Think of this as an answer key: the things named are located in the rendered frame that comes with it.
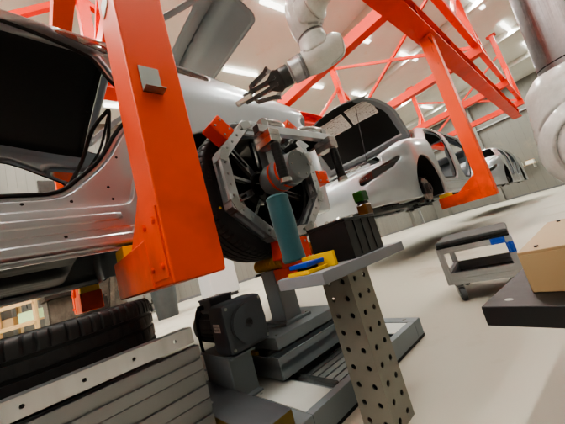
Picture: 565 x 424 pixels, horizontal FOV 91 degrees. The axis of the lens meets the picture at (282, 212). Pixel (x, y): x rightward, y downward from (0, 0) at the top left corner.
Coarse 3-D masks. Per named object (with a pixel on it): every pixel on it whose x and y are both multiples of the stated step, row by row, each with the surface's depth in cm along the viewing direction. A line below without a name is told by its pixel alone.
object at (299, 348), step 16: (304, 336) 116; (320, 336) 114; (336, 336) 120; (256, 352) 110; (272, 352) 106; (288, 352) 102; (304, 352) 106; (320, 352) 111; (256, 368) 109; (272, 368) 101; (288, 368) 100
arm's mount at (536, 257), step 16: (560, 224) 69; (544, 240) 60; (560, 240) 56; (528, 256) 56; (544, 256) 54; (560, 256) 52; (528, 272) 57; (544, 272) 55; (560, 272) 53; (544, 288) 55; (560, 288) 53
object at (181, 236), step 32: (128, 0) 89; (128, 32) 86; (160, 32) 94; (128, 64) 83; (160, 64) 90; (128, 96) 84; (160, 96) 86; (128, 128) 87; (160, 128) 83; (160, 160) 80; (192, 160) 87; (160, 192) 77; (192, 192) 83; (160, 224) 75; (192, 224) 80; (160, 256) 76; (192, 256) 77; (160, 288) 82
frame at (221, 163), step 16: (240, 128) 118; (224, 144) 110; (224, 160) 107; (224, 176) 105; (224, 192) 108; (320, 192) 139; (224, 208) 107; (240, 208) 105; (256, 224) 108; (304, 224) 128; (272, 240) 112
